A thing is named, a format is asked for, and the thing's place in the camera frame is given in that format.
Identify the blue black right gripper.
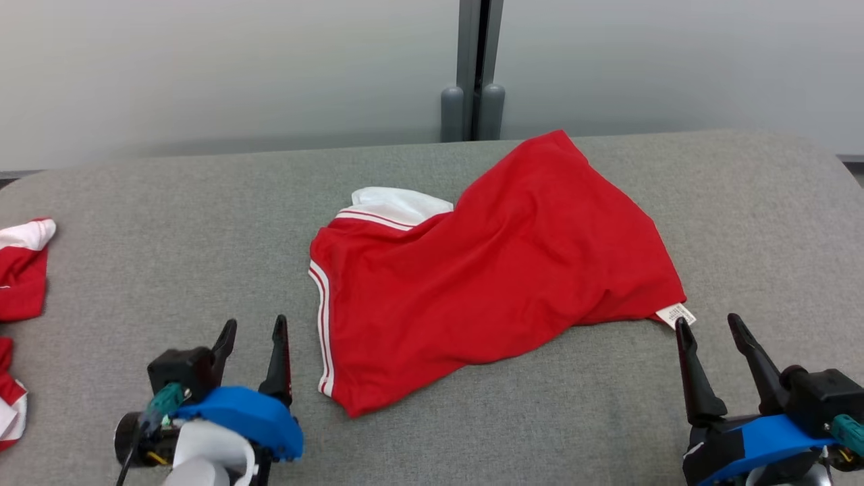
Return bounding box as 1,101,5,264
675,313,839,486

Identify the grey metal partition post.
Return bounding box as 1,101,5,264
456,0,504,141

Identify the grey fabric sofa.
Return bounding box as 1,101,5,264
0,130,864,486

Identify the teal right camera connector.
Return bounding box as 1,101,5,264
830,414,864,457

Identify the black left camera cable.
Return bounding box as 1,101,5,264
116,422,146,486

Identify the red number 23 jersey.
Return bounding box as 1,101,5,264
308,130,697,418

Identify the teal left camera connector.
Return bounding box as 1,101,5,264
144,383,190,434

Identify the grey cylindrical post bumper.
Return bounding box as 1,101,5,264
441,84,465,142
481,82,506,140

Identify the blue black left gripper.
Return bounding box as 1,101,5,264
113,315,304,486

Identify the teal camera connector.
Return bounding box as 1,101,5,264
830,414,864,457
144,383,190,434

